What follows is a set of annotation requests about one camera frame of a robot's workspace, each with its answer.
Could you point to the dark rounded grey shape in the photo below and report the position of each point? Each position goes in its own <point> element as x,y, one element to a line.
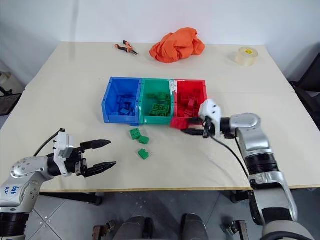
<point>195,226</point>
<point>135,228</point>

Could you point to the crumpled orange cloth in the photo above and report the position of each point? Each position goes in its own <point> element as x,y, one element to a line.
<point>178,46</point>

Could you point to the black chair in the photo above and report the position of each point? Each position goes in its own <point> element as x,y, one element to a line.
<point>307,85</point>

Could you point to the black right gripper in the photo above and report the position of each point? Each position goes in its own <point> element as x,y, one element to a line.
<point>208,128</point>

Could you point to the black table leg caster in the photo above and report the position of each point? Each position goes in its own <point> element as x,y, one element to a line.
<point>240,196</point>

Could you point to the black stand base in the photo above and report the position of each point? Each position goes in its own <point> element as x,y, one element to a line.
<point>7,97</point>

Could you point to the green plastic bin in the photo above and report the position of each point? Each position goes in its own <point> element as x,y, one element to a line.
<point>156,120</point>

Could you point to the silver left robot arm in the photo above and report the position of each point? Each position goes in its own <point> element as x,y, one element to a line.
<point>21,180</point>

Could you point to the black table leg bar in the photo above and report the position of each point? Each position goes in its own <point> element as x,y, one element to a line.
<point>75,197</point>

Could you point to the blue plastic bin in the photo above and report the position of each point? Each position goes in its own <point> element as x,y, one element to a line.
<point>120,110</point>

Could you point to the large green building block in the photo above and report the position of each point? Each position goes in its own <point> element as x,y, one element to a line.
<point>160,109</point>

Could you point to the clear tape roll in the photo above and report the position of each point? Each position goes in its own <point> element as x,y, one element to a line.
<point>246,56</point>

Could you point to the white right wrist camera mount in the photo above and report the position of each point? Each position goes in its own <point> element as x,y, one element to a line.
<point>211,110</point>

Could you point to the blue building block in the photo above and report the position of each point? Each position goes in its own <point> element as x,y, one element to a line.
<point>124,111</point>
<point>126,99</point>

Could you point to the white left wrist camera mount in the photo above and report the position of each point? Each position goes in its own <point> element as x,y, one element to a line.
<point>62,147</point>

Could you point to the red building block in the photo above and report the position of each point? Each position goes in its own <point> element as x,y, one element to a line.
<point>192,103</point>
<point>183,111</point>

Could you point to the brown metal bracket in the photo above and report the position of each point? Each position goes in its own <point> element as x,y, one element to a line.
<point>237,228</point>
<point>102,230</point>

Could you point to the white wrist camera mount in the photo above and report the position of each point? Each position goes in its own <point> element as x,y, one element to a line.
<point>62,147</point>
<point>211,110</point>

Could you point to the red plastic bin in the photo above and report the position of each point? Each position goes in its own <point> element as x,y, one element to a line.
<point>190,87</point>

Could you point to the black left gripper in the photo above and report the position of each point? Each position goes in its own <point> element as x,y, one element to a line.
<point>76,162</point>

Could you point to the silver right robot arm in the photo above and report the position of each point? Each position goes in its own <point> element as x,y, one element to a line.
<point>260,150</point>

